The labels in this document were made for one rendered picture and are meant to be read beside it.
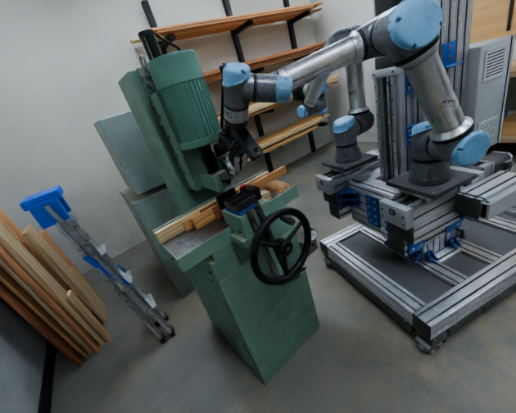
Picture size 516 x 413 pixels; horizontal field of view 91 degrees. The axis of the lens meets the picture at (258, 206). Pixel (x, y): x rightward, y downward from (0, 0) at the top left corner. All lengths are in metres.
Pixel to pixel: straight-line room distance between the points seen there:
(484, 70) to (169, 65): 1.26
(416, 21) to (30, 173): 3.16
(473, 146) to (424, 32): 0.38
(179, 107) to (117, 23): 2.57
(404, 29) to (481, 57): 0.70
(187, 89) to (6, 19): 2.59
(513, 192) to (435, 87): 0.59
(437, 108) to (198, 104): 0.76
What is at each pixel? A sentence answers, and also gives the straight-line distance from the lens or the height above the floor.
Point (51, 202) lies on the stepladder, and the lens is 1.58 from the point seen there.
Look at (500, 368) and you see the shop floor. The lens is 1.66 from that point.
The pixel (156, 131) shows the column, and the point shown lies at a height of 1.28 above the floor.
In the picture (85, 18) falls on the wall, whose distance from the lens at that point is 3.46.
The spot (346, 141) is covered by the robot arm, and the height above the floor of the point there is 0.94.
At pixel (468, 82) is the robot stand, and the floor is 1.10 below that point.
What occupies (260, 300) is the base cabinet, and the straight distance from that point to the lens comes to 1.22.
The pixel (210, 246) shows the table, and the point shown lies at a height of 0.87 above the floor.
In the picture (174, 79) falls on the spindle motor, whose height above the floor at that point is 1.43.
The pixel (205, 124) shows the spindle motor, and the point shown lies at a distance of 0.98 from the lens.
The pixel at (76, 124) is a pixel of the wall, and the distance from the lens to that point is 3.26.
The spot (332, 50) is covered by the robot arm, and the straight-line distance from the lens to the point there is 0.95.
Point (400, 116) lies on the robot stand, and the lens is 1.34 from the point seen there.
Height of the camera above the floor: 1.35
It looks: 25 degrees down
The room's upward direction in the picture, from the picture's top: 17 degrees counter-clockwise
